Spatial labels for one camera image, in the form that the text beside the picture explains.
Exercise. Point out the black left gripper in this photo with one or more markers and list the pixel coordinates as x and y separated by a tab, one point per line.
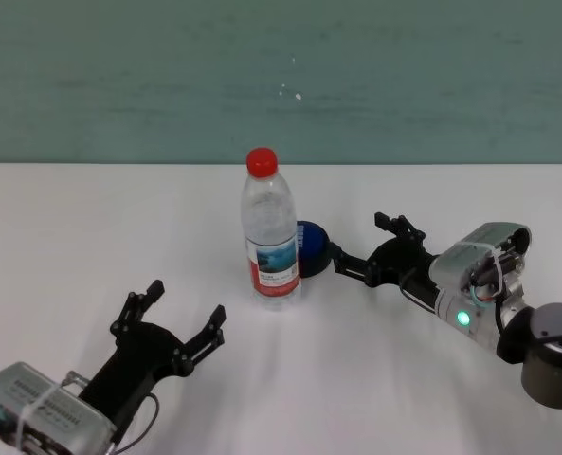
138	360

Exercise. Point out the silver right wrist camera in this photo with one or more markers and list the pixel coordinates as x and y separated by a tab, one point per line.
456	260

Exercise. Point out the blue push button black base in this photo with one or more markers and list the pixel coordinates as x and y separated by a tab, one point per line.
314	246

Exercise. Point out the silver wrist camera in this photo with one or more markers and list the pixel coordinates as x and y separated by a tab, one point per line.
456	260
48	407

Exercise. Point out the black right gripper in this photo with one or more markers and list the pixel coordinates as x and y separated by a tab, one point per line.
399	260

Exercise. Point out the white zip tie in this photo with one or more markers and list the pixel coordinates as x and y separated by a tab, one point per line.
497	270
36	410

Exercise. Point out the clear water bottle red cap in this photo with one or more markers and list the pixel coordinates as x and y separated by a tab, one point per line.
270	227

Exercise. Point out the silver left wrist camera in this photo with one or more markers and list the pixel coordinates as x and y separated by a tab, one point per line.
48	407

